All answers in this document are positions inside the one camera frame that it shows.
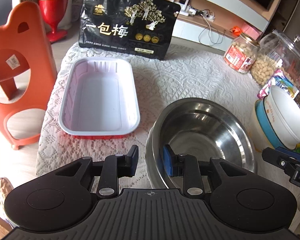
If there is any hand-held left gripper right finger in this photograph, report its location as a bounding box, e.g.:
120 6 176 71
163 144 254 197

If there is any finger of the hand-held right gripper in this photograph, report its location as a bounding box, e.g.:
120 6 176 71
262 149 300 178
276 147 300 163

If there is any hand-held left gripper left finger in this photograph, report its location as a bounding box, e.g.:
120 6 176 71
55 145 140 197

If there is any blue enamel bowl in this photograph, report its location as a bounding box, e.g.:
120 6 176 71
255 99 292 149

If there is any white bowl with round sticker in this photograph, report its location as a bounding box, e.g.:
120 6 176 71
262 85 300 150

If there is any stainless steel bowl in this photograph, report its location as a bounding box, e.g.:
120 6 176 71
145 98 258 189

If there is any red and white rectangular tray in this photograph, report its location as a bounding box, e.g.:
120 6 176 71
59 57 140 140

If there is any colourful marshmallow packet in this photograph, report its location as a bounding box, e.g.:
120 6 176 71
257 69 300 100

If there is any white lace tablecloth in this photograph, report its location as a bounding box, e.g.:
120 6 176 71
35 42 300 198

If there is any large glass jar with lid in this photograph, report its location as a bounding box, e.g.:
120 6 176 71
251 29 300 88

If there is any red label nut jar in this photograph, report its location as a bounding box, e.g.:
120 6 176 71
224 32 260 75

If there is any black snack bag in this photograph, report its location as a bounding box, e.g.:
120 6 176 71
79 0 182 61

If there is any tan peanut-shaped object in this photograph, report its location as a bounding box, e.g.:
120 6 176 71
0 177 15 212

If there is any orange plastic chair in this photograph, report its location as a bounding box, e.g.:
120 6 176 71
0 1 58 150

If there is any white power strip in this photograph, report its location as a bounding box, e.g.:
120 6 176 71
182 4 216 22

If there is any red goblet-shaped bin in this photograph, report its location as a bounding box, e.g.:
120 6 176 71
37 0 71 42

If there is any white cable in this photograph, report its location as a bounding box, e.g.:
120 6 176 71
199 15 228 46

